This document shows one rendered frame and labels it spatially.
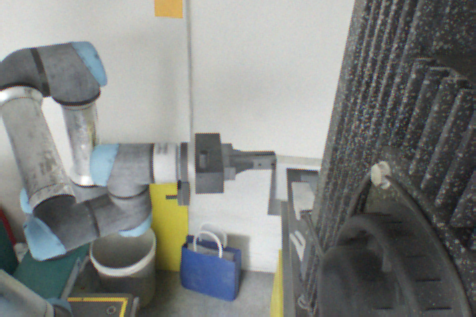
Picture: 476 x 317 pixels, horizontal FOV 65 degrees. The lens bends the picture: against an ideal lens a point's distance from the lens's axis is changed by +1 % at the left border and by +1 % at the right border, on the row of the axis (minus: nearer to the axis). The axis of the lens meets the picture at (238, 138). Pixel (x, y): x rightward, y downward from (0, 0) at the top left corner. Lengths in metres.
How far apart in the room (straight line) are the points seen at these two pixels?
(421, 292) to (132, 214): 0.50
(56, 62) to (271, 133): 0.95
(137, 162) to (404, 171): 0.42
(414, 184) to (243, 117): 1.16
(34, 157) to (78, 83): 0.24
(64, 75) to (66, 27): 0.62
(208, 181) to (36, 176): 0.32
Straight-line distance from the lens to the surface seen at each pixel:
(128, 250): 2.02
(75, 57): 0.94
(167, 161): 0.66
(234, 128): 1.59
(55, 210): 0.73
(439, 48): 0.49
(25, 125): 0.84
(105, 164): 0.67
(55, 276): 1.26
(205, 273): 1.87
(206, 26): 1.43
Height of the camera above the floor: 1.66
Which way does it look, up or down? 32 degrees down
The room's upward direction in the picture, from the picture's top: 3 degrees clockwise
